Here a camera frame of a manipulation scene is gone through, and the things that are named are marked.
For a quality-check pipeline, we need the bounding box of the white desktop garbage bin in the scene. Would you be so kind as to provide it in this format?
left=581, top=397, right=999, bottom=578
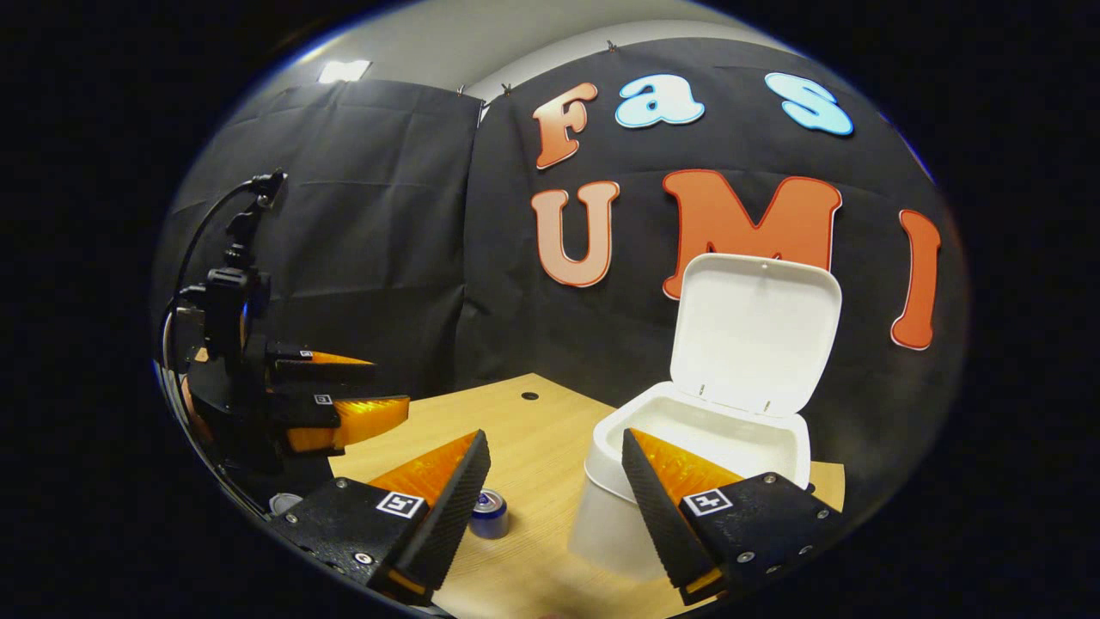
left=567, top=252, right=844, bottom=582

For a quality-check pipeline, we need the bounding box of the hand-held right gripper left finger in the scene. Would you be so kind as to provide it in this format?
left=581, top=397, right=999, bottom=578
left=271, top=428, right=493, bottom=608

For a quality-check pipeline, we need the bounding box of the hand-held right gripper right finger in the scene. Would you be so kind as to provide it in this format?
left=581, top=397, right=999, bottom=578
left=620, top=427, right=849, bottom=606

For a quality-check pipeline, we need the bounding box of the wooden desktop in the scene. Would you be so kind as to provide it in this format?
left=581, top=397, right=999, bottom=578
left=327, top=371, right=848, bottom=619

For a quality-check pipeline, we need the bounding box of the black backdrop cloth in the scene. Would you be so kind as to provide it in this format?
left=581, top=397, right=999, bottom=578
left=153, top=36, right=972, bottom=517

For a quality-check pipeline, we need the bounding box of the blue silver pop can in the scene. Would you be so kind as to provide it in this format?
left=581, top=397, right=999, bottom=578
left=468, top=487, right=510, bottom=541

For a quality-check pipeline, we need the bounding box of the ceiling light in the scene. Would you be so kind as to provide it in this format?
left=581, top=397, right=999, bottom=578
left=316, top=59, right=373, bottom=85

